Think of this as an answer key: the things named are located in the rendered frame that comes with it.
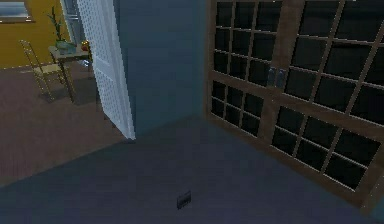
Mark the green houseplant in pale bowl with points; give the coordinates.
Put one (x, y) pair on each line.
(64, 45)

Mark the small dark flat box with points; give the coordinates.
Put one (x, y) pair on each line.
(184, 199)

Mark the white panelled room door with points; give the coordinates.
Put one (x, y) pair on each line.
(106, 63)

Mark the brown glazed double door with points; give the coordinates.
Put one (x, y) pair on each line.
(283, 50)

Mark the red and yellow fruit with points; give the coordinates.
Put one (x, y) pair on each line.
(85, 45)

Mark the brown wooden table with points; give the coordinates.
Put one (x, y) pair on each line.
(68, 58)

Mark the yellow wooden chair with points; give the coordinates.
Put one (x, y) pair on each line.
(45, 71)

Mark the white framed window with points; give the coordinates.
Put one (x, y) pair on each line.
(13, 10)

